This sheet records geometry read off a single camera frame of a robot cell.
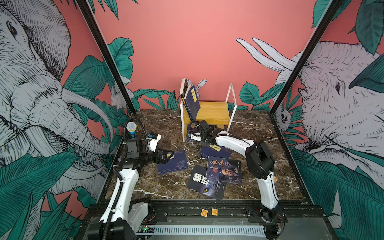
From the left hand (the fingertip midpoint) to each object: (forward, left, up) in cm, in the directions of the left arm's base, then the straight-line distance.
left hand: (166, 149), depth 78 cm
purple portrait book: (-6, -32, -16) cm, 37 cm away
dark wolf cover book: (-12, -16, -17) cm, 26 cm away
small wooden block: (-12, -62, -17) cm, 65 cm away
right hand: (+17, -20, -9) cm, 27 cm away
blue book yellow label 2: (0, -4, -17) cm, 18 cm away
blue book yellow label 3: (+7, -30, -18) cm, 35 cm away
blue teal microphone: (+11, +19, +6) cm, 23 cm away
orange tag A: (-28, -24, -17) cm, 40 cm away
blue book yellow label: (+20, -14, +15) cm, 29 cm away
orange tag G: (-28, -19, -16) cm, 37 cm away
